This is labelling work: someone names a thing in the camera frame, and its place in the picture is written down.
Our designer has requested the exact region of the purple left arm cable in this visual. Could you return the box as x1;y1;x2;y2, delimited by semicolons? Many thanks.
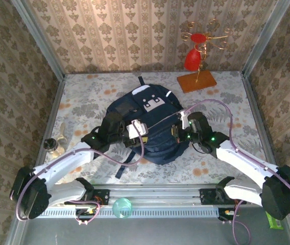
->
15;119;146;226

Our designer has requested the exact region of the red round ornament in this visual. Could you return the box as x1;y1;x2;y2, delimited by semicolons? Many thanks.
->
190;33;207;44

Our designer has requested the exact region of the aluminium frame post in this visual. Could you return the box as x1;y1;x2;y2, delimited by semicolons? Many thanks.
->
11;0;66;82
241;0;290;77

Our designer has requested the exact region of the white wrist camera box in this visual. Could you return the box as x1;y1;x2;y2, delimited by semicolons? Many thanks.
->
126;119;150;140
178;111;190;130

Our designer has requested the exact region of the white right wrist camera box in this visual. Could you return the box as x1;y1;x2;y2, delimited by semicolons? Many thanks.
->
178;111;190;130

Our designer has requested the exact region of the slotted grey cable duct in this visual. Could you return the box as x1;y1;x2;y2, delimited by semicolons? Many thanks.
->
44;206;220;219

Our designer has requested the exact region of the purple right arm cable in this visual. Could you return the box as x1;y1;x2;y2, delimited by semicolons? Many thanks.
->
184;99;290;244

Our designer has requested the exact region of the teal translucent tape roll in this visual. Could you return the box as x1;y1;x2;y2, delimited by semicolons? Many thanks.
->
112;198;133;219

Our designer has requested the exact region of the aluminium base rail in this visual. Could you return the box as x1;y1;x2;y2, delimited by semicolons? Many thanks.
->
46;184;265;205

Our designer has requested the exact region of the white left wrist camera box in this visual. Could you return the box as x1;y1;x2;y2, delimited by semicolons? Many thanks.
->
126;119;150;140

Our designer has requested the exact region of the red bell ornament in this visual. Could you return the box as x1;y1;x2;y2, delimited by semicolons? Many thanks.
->
184;48;202;71

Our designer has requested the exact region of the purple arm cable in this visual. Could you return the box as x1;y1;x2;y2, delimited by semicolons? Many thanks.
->
15;119;146;226
184;99;290;244

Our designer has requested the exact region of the red and gold ornament stand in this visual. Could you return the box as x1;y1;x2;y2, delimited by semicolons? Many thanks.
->
177;18;232;94

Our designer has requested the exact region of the navy blue backpack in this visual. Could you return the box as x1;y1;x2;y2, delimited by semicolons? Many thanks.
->
105;76;190;180

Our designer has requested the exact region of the green packet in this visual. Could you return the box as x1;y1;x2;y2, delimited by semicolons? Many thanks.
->
267;211;284;229

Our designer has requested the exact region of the clear glass jar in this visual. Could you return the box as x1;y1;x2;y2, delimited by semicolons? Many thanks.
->
53;140;67;157

